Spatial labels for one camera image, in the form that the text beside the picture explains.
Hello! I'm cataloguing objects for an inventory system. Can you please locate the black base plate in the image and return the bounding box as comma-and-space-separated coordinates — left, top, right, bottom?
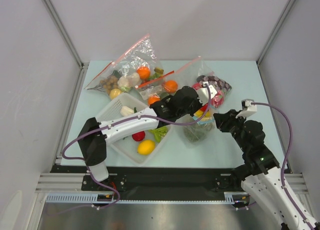
49, 166, 272, 202

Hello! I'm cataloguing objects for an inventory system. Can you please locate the red zip bag with strawberries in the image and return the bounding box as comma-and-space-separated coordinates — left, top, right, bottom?
175, 56, 232, 100

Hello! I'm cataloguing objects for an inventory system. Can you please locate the large crinkled red zip bag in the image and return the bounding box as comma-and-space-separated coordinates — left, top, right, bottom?
114, 34, 164, 92

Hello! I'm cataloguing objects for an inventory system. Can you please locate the red spotted fake strawberry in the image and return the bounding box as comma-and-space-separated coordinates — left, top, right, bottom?
192, 82, 202, 90

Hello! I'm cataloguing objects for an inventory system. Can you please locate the dark green fake avocado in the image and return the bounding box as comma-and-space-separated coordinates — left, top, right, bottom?
159, 92, 170, 99

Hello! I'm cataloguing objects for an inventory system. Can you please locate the red zip bag with oranges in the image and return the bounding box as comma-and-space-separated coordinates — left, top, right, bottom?
135, 71, 179, 104

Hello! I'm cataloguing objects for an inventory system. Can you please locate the red fake apple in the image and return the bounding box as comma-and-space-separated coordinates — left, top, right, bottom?
200, 104, 210, 112

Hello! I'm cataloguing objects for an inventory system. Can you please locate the red fake tomato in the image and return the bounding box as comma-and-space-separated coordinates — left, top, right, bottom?
132, 131, 146, 142

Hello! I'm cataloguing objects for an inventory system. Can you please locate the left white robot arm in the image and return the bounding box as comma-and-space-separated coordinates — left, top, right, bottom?
76, 84, 213, 190

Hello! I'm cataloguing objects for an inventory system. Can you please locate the blue zip clear bag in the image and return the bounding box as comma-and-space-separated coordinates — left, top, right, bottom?
178, 108, 216, 144

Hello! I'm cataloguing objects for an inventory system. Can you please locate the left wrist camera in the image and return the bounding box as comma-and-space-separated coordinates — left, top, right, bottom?
196, 81, 218, 104

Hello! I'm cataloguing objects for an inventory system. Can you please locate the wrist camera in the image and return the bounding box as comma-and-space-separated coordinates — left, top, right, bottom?
196, 81, 218, 104
235, 99, 258, 119

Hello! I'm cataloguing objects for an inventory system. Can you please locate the white fake green onion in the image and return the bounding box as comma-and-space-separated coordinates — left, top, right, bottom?
120, 106, 135, 117

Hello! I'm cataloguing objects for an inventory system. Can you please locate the orange fake tangerine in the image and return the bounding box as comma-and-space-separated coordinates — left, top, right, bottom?
147, 95, 161, 106
163, 80, 178, 93

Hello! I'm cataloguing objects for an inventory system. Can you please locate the orange fake orange in bag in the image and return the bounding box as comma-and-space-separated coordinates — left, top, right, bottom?
136, 66, 151, 80

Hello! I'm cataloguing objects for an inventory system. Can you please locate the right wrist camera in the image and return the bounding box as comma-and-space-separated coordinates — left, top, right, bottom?
235, 99, 258, 119

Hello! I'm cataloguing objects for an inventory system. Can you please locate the yellow fake egg fruit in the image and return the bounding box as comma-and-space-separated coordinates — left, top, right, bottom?
109, 88, 123, 100

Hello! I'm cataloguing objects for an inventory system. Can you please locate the yellow fake lemon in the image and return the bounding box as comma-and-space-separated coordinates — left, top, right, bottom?
137, 140, 156, 155

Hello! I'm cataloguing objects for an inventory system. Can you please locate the white slotted cable duct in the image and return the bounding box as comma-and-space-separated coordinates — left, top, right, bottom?
46, 192, 250, 204

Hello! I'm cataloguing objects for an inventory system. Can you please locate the small bag with brown grapes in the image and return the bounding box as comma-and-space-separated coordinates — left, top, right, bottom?
85, 62, 122, 96

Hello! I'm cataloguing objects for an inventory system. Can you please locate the white fake cauliflower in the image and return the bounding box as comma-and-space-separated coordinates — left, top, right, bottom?
117, 72, 142, 88

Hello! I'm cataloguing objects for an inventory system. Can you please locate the yellow fake banana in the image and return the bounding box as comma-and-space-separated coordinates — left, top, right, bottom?
192, 110, 213, 124

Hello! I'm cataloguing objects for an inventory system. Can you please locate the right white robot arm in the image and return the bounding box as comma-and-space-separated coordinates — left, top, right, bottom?
213, 110, 320, 229

